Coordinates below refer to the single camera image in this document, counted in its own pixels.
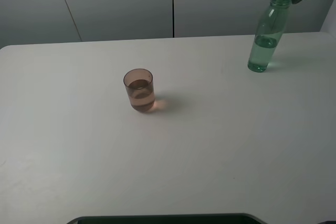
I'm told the pink transparent plastic cup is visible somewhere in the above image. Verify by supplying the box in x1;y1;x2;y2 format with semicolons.
123;68;155;113

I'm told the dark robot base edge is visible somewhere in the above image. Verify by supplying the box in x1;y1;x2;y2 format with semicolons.
70;214;263;224

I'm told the green transparent water bottle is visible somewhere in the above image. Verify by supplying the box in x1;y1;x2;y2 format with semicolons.
247;0;291;72

